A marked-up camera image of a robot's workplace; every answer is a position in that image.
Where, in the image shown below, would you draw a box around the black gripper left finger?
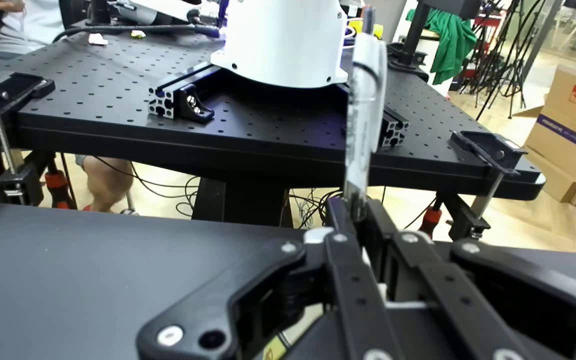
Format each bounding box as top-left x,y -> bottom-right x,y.
133,195 -> 407,360

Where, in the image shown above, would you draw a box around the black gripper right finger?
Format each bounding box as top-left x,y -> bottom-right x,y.
365,198 -> 576,360

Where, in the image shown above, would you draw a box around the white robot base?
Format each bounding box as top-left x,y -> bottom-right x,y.
208,0 -> 352,92

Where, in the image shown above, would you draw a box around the black table column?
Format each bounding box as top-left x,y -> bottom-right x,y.
189,173 -> 293,229

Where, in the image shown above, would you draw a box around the black table clamp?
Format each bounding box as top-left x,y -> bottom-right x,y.
418,127 -> 529,243
0,70 -> 71,209

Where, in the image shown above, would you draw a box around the labelled brown cardboard box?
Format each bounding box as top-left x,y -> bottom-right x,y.
521,61 -> 576,205

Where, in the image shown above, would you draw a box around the black tripod legs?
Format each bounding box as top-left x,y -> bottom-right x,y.
452,0 -> 563,123

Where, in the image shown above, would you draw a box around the green cloth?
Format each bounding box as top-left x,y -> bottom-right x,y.
401,3 -> 482,86

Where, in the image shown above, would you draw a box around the black perforated breadboard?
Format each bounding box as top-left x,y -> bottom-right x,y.
0,28 -> 547,201

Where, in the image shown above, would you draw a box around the black aluminium rail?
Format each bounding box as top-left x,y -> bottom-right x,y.
144,61 -> 236,123
375,103 -> 410,149

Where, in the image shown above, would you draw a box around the black corner bracket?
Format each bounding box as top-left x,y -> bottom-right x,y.
175,84 -> 218,125

